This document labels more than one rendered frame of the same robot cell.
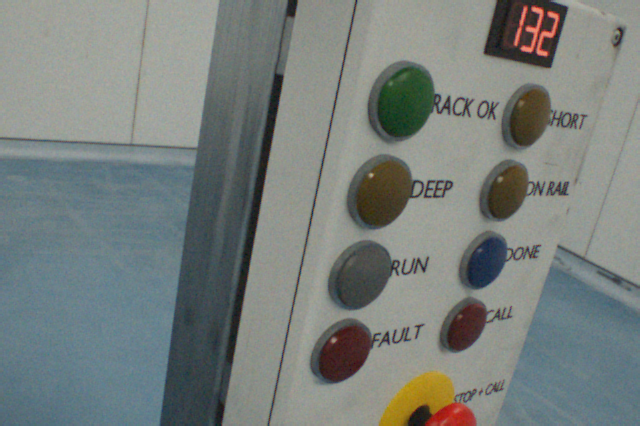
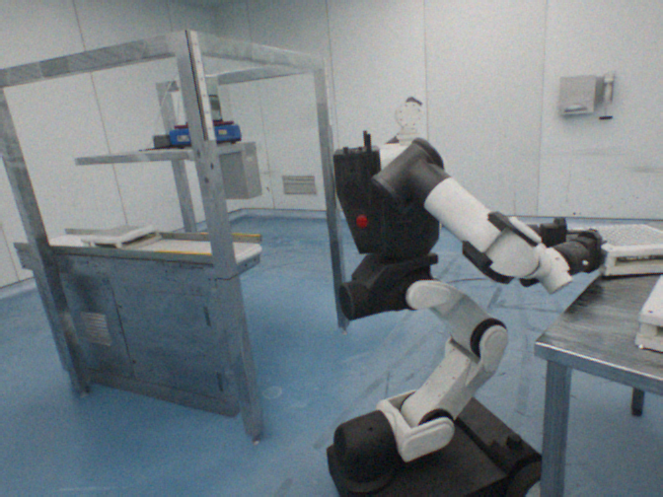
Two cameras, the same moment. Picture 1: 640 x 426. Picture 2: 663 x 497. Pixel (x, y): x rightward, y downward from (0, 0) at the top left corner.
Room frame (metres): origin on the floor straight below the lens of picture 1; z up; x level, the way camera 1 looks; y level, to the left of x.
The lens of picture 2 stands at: (-1.86, 1.04, 1.30)
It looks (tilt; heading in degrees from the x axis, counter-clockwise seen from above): 16 degrees down; 334
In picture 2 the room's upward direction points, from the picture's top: 5 degrees counter-clockwise
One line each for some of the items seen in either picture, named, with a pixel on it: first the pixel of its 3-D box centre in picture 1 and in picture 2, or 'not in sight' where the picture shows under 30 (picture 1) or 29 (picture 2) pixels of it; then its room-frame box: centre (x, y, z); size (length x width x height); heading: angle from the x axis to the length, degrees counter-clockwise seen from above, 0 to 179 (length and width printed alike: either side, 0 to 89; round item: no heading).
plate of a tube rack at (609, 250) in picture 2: not in sight; (626, 239); (-1.16, -0.22, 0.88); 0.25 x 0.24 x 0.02; 61
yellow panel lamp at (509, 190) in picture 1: (508, 192); not in sight; (0.28, -0.09, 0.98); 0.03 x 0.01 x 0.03; 129
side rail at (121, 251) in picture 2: not in sight; (104, 250); (0.27, 1.20, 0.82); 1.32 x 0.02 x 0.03; 39
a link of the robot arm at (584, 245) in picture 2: not in sight; (578, 255); (-1.17, 0.00, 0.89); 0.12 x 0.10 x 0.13; 93
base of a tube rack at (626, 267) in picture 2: not in sight; (624, 254); (-1.16, -0.22, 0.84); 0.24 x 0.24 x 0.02; 61
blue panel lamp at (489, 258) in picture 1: (486, 262); not in sight; (0.28, -0.09, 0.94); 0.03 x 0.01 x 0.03; 129
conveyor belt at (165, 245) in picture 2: not in sight; (129, 250); (0.37, 1.10, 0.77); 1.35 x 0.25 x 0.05; 39
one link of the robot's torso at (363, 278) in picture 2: not in sight; (387, 282); (-0.85, 0.41, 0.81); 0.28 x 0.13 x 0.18; 84
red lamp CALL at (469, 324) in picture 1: (466, 327); not in sight; (0.28, -0.09, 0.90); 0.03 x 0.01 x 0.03; 129
